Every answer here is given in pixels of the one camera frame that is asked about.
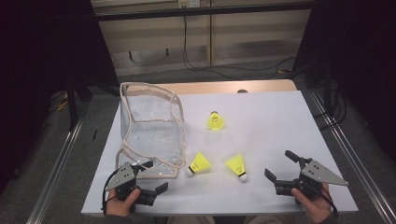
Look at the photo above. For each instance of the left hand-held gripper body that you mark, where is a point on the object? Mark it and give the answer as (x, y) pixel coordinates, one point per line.
(123, 177)

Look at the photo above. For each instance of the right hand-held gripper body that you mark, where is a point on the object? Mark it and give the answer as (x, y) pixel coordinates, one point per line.
(319, 174)

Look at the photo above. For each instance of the clear plastic bag beige trim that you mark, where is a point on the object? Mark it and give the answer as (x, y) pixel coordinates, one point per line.
(152, 137)

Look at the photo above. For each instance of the yellow shuttlecock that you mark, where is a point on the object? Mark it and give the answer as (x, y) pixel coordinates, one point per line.
(200, 164)
(237, 165)
(215, 123)

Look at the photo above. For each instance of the person's left hand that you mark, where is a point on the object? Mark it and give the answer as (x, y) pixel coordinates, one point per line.
(121, 207)

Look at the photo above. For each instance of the person's right hand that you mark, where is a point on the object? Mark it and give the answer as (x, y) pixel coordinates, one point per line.
(316, 210)

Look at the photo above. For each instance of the white table sheet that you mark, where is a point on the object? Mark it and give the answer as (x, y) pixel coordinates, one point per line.
(274, 130)

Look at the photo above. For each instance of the brown round table grommet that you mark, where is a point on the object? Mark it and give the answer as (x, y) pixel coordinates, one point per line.
(242, 91)

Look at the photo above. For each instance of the dark curtain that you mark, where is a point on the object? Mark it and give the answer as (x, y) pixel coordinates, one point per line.
(367, 46)
(37, 46)

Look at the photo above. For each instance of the black horizontal bar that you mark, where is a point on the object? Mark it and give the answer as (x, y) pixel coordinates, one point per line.
(202, 11)

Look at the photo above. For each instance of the aluminium floor rail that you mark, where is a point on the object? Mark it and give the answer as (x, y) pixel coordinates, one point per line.
(351, 155)
(54, 174)

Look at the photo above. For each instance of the black wall hook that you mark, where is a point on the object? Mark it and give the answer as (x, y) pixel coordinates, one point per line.
(130, 56)

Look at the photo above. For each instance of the white wall socket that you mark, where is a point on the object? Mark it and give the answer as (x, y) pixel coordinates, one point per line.
(188, 3)

